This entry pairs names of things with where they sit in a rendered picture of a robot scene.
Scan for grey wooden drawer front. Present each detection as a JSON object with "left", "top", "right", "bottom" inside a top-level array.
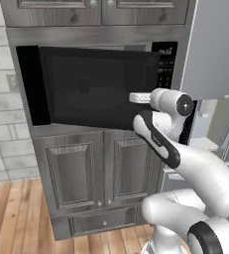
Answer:
[{"left": 68, "top": 205, "right": 141, "bottom": 236}]

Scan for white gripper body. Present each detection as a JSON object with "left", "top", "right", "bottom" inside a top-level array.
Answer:
[{"left": 129, "top": 91, "right": 153, "bottom": 104}]

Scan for black microwave oven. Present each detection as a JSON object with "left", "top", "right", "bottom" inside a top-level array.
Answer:
[{"left": 16, "top": 41, "right": 179, "bottom": 132}]

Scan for grey fridge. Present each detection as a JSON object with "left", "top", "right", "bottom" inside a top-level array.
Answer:
[{"left": 161, "top": 0, "right": 229, "bottom": 199}]

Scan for grey wooden cupboard door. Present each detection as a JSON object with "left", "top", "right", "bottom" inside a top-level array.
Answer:
[
  {"left": 33, "top": 131, "right": 106, "bottom": 218},
  {"left": 101, "top": 0, "right": 190, "bottom": 27},
  {"left": 0, "top": 0, "right": 103, "bottom": 28},
  {"left": 103, "top": 129, "right": 164, "bottom": 208}
]

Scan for pale wall socket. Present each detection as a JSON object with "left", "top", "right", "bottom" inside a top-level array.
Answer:
[{"left": 6, "top": 73, "right": 20, "bottom": 93}]

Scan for grey wooden cabinet frame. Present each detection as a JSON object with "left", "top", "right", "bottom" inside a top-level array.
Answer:
[{"left": 0, "top": 0, "right": 198, "bottom": 241}]

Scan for black microwave door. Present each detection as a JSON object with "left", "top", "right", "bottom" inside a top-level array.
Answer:
[{"left": 38, "top": 46, "right": 162, "bottom": 132}]

